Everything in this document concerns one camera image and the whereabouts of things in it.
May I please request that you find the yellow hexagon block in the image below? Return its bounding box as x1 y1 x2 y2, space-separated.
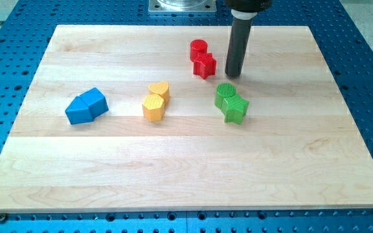
142 94 165 122

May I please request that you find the yellow heart block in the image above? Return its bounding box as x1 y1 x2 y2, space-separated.
148 81 170 104

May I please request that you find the green cylinder block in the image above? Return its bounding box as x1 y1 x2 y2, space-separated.
214 83 236 109

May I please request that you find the green star block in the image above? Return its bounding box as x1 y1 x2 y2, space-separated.
221 94 249 124

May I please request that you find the red star block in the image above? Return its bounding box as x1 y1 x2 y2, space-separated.
193 53 217 80

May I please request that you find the light wooden board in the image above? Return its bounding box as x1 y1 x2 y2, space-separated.
0 25 373 213

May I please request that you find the red cylinder block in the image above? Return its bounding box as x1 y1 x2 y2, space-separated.
190 39 208 61

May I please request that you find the blue cube block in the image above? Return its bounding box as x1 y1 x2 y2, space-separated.
79 87 109 118

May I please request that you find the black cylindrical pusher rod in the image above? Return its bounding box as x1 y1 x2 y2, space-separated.
225 17 253 78

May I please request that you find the blue pentagon block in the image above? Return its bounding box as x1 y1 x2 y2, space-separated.
65 96 94 125

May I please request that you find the blue perforated metal table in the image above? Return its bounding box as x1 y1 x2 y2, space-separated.
0 1 373 232

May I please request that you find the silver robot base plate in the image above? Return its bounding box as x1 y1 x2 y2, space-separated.
148 0 217 13

